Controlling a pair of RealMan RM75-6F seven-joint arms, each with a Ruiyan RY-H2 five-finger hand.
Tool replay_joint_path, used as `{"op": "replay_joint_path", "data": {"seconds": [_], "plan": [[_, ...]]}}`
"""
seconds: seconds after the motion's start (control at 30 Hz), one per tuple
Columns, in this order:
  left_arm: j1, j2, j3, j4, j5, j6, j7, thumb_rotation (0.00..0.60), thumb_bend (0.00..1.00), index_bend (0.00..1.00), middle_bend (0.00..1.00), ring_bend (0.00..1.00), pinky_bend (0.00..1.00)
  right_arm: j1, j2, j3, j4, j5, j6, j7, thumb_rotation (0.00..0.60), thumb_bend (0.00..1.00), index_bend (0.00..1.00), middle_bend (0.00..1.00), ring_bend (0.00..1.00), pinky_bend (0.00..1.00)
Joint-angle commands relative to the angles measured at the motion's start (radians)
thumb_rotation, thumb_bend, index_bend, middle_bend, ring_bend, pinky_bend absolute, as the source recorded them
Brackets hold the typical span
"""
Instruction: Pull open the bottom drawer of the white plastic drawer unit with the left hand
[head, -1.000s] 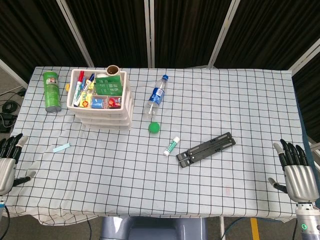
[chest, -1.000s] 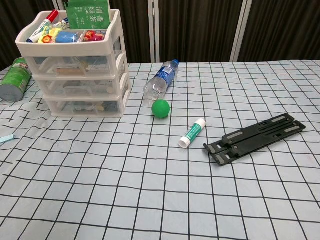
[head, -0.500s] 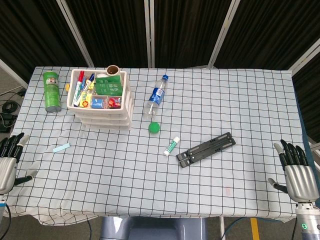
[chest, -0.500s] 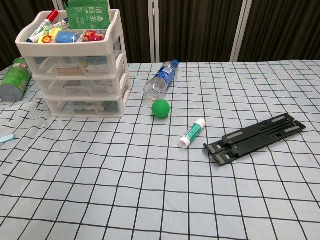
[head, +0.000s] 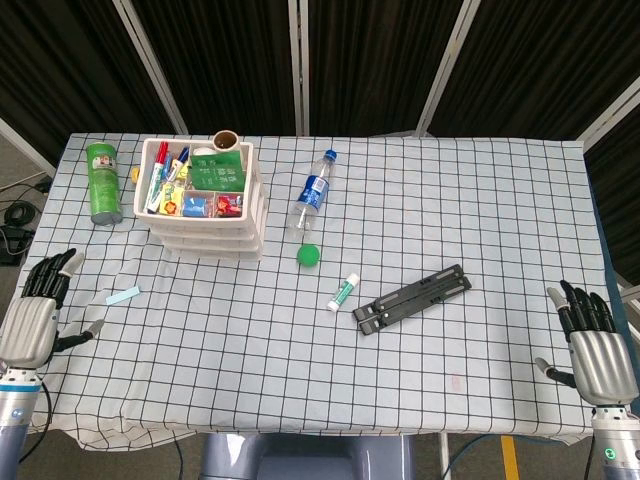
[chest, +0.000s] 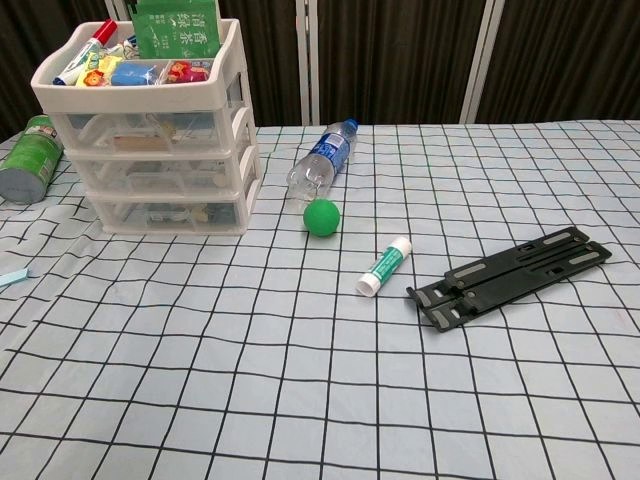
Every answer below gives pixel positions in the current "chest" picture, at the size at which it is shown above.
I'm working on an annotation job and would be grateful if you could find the white plastic drawer unit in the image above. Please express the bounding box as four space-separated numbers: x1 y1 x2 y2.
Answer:
30 18 261 236

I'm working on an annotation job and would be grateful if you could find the light blue paper strip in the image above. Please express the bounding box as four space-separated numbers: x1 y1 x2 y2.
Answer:
0 268 33 290

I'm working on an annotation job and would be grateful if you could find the black folding laptop stand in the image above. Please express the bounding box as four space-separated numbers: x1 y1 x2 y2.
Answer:
405 225 614 335

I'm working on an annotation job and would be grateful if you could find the clear drawer with die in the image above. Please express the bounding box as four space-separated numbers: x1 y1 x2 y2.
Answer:
67 148 252 195

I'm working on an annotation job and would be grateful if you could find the yellow lion packet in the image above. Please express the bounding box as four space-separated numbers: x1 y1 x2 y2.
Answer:
74 53 124 89

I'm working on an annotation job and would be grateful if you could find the green chip can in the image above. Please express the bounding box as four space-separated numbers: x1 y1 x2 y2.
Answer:
0 113 67 204

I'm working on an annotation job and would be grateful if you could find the green ball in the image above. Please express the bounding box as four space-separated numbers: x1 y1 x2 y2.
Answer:
303 198 342 237

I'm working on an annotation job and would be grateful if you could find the clear drawer with wooden block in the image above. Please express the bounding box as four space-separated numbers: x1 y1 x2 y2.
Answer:
49 109 251 152

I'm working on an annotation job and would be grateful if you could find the clear bottle blue label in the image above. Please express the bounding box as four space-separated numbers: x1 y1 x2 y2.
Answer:
286 117 360 203

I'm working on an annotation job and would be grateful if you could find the green white glue stick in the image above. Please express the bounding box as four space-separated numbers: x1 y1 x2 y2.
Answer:
355 236 413 299

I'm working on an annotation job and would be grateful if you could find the clear drawer with small parts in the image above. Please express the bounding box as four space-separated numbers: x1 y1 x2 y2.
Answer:
87 191 250 234

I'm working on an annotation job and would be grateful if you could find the green tea packet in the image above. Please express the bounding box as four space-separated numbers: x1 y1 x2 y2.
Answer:
130 2 222 60
134 0 219 16

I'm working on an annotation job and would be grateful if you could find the red snack packet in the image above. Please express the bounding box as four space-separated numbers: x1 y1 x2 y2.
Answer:
167 59 214 84

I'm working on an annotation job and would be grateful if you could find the red capped whiteboard marker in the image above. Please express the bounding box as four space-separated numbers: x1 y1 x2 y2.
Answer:
52 18 119 87

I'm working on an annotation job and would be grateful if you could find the black folding screen white frame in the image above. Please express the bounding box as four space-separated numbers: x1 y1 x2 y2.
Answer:
0 0 640 144

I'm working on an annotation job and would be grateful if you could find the wooden block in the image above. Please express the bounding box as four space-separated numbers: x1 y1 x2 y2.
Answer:
113 134 170 152

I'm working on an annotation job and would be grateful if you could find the blue packet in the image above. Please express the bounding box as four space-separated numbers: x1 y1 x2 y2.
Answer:
110 60 162 88

